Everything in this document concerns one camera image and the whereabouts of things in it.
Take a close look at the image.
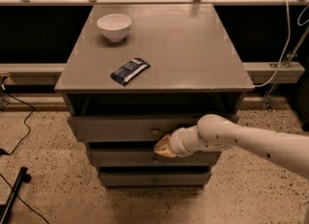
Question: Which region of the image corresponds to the grey top drawer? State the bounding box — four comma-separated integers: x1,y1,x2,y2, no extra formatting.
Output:
68,116,199,142

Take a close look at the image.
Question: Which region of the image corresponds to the grey drawer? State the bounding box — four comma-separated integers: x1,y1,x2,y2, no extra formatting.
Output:
68,116,199,142
86,149,220,167
98,172,211,187

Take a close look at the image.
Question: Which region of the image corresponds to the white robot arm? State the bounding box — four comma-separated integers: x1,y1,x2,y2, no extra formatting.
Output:
154,114,309,179

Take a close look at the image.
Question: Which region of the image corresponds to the grey bottom drawer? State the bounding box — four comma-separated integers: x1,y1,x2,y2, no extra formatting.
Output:
98,172,211,187

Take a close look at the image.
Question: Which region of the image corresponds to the grey middle drawer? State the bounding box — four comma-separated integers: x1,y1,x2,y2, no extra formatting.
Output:
86,149,220,167

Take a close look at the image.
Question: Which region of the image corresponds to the grey wooden drawer cabinet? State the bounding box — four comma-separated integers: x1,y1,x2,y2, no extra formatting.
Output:
55,4,253,174

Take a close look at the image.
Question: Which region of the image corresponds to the dark blue snack packet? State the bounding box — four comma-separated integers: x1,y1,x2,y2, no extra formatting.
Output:
110,58,151,86

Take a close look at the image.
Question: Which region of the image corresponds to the white ceramic bowl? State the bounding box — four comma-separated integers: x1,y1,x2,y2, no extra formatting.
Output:
97,14,132,42

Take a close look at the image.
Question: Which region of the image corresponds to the black stand leg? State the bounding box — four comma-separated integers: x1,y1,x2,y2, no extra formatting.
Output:
0,167,31,224

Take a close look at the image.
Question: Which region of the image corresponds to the white cable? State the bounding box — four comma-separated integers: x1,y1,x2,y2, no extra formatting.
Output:
253,0,292,89

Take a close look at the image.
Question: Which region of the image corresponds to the black floor cable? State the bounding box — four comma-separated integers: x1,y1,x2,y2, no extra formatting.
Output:
0,76,37,156

